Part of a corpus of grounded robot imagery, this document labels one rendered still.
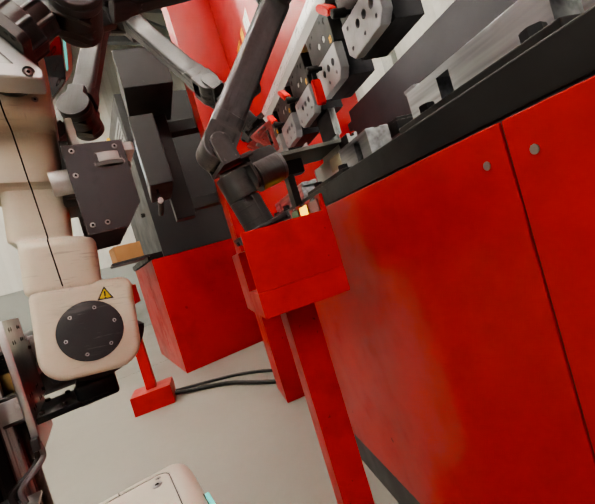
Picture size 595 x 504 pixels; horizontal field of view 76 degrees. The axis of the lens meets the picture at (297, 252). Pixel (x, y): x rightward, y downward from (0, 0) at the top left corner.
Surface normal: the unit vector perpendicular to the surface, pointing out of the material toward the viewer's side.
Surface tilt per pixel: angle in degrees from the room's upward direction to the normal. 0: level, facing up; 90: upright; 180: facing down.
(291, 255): 90
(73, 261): 90
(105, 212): 90
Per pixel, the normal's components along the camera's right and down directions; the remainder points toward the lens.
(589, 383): -0.92, 0.29
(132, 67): 0.33, -0.07
